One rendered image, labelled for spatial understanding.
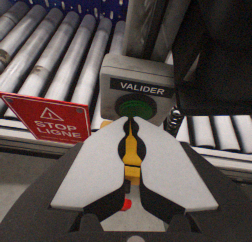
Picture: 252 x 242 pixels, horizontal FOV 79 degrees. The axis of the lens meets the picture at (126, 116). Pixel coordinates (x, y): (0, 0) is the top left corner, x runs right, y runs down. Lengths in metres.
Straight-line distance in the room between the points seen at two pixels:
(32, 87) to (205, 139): 0.44
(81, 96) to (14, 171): 0.89
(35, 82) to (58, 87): 0.06
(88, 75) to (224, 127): 0.39
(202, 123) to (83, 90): 0.32
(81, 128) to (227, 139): 0.36
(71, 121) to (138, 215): 0.92
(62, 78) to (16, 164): 0.86
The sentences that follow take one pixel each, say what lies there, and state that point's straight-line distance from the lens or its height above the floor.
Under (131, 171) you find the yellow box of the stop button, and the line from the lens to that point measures 0.20.
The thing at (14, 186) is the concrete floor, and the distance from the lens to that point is 1.19.
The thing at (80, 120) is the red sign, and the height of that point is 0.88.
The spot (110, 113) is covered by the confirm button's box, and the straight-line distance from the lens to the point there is 0.15.
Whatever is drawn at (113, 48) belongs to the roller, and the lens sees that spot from 0.56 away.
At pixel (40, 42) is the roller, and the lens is 0.61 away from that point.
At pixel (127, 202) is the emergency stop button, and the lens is 0.21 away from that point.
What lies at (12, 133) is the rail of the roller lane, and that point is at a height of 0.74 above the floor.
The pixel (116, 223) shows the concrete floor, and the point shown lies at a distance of 1.07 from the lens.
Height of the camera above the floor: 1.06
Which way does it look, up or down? 57 degrees down
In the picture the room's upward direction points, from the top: 15 degrees clockwise
